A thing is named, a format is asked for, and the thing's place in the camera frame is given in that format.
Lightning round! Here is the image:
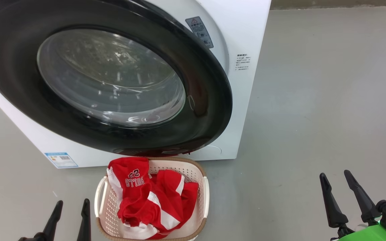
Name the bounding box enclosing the red white garment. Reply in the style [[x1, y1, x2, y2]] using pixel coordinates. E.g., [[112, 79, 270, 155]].
[[118, 169, 199, 240]]

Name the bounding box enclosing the black washing machine door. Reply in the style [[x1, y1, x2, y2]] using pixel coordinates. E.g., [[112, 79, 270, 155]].
[[0, 0, 233, 157]]

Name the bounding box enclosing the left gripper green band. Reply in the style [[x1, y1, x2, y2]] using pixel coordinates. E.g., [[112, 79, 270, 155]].
[[18, 198, 91, 241]]

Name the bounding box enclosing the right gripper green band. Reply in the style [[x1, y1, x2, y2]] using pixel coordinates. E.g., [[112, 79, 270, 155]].
[[319, 170, 386, 241]]

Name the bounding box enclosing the red Bulls print jersey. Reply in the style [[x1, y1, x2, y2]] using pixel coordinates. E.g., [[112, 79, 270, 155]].
[[107, 157, 184, 231]]

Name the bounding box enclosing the white front-load washing machine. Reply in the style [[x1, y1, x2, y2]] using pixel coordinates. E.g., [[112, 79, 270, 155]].
[[0, 0, 272, 169]]

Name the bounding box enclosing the blue energy label sticker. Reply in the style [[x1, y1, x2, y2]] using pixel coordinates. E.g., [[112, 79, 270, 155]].
[[44, 152, 78, 168]]

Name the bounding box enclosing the grey warning label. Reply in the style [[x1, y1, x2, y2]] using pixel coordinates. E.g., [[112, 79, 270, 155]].
[[185, 16, 214, 49]]

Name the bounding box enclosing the cream perforated laundry basket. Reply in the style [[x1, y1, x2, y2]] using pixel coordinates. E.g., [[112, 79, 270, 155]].
[[94, 157, 209, 241]]

